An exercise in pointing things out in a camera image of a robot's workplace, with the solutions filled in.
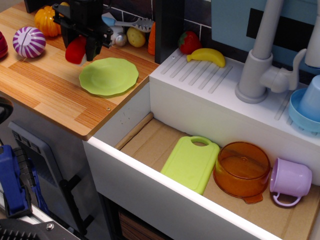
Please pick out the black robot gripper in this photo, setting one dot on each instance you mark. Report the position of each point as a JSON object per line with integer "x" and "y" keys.
{"x": 84, "y": 18}

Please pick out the red and white toy sushi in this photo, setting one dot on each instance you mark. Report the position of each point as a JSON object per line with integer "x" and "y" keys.
{"x": 76, "y": 51}

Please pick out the green plastic plate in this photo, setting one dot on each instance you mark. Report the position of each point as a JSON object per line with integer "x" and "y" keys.
{"x": 109, "y": 76}

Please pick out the white toy salt shaker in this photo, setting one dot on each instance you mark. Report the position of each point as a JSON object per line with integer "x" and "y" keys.
{"x": 118, "y": 38}

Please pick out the yellow toy corn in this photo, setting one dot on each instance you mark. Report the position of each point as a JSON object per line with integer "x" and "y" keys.
{"x": 65, "y": 4}

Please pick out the orange toy pumpkin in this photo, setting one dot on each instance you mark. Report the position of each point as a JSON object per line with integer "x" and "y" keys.
{"x": 44, "y": 21}

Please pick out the purple striped toy onion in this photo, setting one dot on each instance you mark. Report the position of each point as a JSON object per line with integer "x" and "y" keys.
{"x": 29, "y": 42}

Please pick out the yellow toy potato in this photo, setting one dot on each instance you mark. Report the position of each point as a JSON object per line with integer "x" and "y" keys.
{"x": 135, "y": 37}

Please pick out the orange toy carrot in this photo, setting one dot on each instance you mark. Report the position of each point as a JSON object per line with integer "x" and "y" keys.
{"x": 151, "y": 48}

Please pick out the dark red toy vegetable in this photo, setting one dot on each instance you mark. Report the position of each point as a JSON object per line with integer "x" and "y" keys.
{"x": 3, "y": 46}

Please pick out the red toy strawberry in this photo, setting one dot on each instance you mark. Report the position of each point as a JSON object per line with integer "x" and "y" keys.
{"x": 189, "y": 42}

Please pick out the yellow toy banana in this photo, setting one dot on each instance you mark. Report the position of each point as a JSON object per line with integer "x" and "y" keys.
{"x": 209, "y": 55}

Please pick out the white toy sink unit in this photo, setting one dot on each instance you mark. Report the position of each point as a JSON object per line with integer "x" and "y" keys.
{"x": 198, "y": 98}

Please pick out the green toy cutting board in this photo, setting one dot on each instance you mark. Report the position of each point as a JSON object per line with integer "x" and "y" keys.
{"x": 191, "y": 162}

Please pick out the grey toy oven door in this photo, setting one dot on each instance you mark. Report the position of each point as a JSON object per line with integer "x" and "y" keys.
{"x": 59, "y": 155}

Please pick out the blue clamp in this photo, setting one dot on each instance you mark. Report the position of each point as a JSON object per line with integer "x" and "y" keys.
{"x": 20, "y": 183}

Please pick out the grey toy faucet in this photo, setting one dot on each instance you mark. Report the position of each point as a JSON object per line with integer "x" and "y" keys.
{"x": 258, "y": 74}

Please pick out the orange transparent toy pot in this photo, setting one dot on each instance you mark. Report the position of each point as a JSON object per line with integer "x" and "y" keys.
{"x": 242, "y": 170}

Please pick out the light blue plastic bowl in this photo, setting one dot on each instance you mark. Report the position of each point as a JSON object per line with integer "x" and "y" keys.
{"x": 300, "y": 120}

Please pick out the light blue plastic cup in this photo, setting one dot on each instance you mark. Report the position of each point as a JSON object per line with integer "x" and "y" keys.
{"x": 309, "y": 105}

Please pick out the purple plastic toy cup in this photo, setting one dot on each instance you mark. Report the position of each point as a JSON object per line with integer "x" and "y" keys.
{"x": 290, "y": 179}

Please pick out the blue handled grey pasta spoon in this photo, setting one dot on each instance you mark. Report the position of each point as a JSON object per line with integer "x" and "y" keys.
{"x": 142, "y": 24}

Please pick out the black oven door handle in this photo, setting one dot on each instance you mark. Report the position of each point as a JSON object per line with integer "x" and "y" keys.
{"x": 66, "y": 187}

